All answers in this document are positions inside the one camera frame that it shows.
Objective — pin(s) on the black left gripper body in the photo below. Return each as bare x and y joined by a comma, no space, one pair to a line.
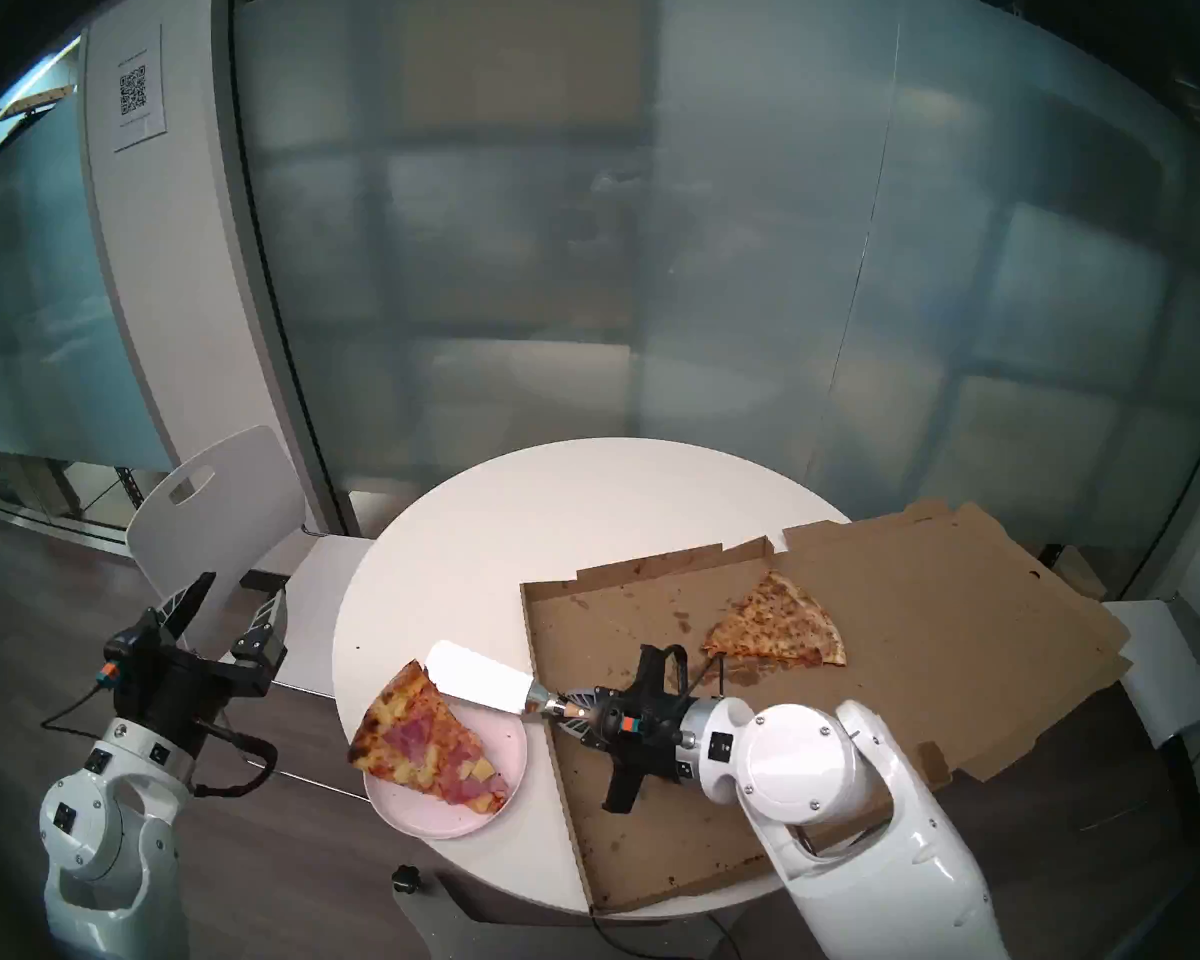
175,688

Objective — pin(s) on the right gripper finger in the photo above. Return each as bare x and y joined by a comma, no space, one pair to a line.
588,730
590,698

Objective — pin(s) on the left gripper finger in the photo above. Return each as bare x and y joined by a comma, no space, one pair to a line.
268,633
185,606

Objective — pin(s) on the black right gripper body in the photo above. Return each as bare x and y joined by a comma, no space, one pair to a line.
650,743

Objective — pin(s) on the ham pineapple pizza slice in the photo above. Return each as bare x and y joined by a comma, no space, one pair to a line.
425,743

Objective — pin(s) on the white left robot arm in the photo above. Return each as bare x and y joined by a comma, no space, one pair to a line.
100,848

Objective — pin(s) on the pink round plate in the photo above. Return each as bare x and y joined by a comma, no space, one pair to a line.
460,824

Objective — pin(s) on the cheese pizza slice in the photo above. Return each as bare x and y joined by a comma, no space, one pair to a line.
780,623

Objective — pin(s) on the open cardboard pizza box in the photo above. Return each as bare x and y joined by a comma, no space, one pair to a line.
910,618

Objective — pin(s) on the white plastic chair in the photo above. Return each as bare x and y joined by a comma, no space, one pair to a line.
1165,658
220,513

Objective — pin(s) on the black star knob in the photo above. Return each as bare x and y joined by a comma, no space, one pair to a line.
406,879

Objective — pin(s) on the QR code paper sign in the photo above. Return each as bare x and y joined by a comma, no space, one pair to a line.
138,88

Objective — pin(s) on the light wooden board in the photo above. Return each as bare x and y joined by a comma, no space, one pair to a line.
35,100

